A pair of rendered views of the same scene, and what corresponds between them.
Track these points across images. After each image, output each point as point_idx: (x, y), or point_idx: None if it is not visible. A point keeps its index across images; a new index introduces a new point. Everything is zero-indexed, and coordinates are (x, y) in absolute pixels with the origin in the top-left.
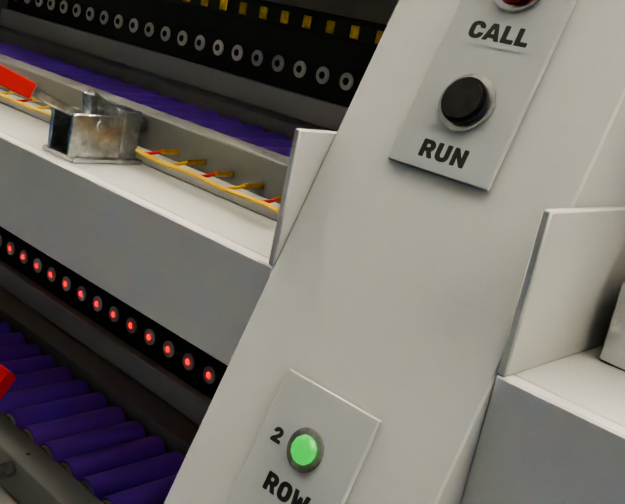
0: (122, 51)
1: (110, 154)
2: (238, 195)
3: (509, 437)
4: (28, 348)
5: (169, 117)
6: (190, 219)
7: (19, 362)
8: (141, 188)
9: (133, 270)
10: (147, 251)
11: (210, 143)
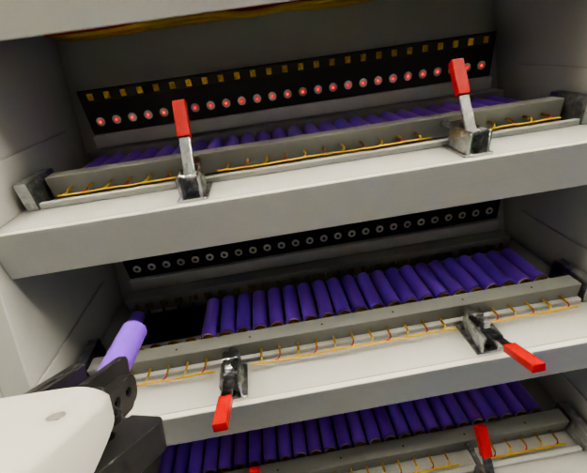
0: (268, 262)
1: None
2: (557, 311)
3: None
4: None
5: (468, 297)
6: (585, 335)
7: (367, 410)
8: (536, 336)
9: (563, 363)
10: (573, 355)
11: (511, 297)
